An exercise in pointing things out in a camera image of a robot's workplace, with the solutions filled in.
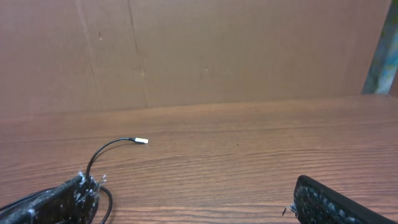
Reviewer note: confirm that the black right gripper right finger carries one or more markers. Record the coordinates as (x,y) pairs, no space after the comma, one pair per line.
(315,203)

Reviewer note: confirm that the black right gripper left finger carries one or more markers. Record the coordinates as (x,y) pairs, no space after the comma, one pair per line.
(74,201)

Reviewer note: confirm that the cardboard back panel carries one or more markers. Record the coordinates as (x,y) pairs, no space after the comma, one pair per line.
(61,56)

